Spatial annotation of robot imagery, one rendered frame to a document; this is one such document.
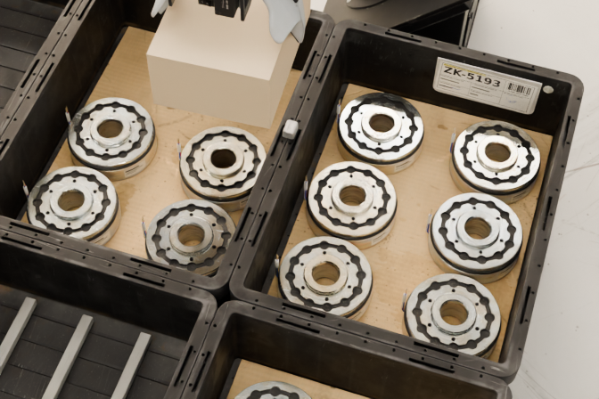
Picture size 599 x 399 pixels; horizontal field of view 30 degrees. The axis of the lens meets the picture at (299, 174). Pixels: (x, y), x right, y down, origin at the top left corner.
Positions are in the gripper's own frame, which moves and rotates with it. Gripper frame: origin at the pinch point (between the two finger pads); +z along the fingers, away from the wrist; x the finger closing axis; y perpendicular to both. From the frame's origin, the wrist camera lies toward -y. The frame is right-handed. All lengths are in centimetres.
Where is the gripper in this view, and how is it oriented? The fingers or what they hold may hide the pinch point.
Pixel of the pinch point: (233, 20)
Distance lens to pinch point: 111.7
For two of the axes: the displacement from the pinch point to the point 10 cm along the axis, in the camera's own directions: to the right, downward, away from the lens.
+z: -0.1, 5.6, 8.3
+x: 9.7, 2.2, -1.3
